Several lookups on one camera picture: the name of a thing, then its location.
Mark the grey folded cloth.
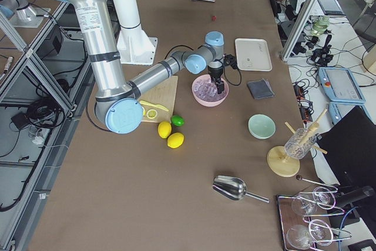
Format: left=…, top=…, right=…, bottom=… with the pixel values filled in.
left=247, top=79, right=274, bottom=99

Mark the wooden cutting board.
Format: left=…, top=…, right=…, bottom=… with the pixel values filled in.
left=139, top=76, right=178, bottom=123

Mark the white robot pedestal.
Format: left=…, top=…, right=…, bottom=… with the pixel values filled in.
left=113, top=0, right=157, bottom=66

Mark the wooden glass stand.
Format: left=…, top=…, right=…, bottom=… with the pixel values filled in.
left=267, top=109, right=327, bottom=177

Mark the green bowl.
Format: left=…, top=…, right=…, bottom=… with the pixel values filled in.
left=248, top=114, right=276, bottom=139

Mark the lemon slice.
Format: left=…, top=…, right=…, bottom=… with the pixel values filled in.
left=146, top=109, right=158, bottom=119

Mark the cream bunny tray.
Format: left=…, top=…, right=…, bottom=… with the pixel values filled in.
left=234, top=38, right=273, bottom=72

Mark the textured clear glass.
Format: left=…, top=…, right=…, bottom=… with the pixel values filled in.
left=284, top=128, right=317, bottom=160

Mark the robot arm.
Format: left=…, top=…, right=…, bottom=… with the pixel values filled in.
left=58, top=0, right=224, bottom=134

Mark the steel ice scoop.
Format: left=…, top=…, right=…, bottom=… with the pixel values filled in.
left=212, top=175, right=270, bottom=203

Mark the green lime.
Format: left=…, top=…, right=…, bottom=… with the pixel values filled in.
left=170, top=115, right=185, bottom=126

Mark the pile of ice cubes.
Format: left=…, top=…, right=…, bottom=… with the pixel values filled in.
left=193, top=78, right=227, bottom=102

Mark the yellow lemon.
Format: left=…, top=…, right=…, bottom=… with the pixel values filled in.
left=167, top=132, right=184, bottom=149
left=157, top=121, right=172, bottom=139

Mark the yellow plastic knife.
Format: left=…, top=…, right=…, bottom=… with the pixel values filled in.
left=139, top=100, right=169, bottom=112

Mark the pink bowl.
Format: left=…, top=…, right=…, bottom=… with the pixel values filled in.
left=192, top=74, right=229, bottom=107

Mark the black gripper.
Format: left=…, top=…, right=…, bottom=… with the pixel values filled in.
left=207, top=62, right=224, bottom=94

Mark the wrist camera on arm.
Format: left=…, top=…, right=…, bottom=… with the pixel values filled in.
left=223, top=54, right=238, bottom=69

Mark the wine glass rack tray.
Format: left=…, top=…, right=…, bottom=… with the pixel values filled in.
left=276, top=185, right=352, bottom=250

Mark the blue teach pendant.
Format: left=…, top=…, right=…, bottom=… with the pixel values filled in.
left=318, top=67, right=366, bottom=104
left=328, top=102, right=370, bottom=125

